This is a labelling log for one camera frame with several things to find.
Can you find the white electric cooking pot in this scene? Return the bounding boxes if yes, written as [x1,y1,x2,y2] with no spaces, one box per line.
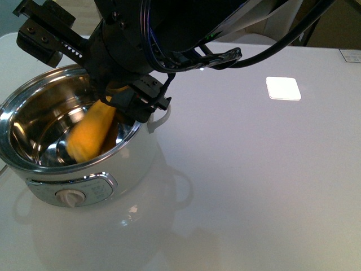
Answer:
[1,65,165,207]

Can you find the yellow corn cob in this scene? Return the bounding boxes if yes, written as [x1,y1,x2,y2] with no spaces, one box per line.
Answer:
[65,99,134,163]

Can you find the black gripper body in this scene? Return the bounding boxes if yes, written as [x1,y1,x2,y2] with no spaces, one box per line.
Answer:
[80,21,155,103]

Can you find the black cable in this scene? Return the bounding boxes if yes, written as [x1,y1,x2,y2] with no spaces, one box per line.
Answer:
[197,0,336,69]

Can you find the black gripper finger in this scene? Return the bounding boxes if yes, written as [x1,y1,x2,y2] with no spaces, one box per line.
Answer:
[13,1,82,67]
[105,80,171,123]

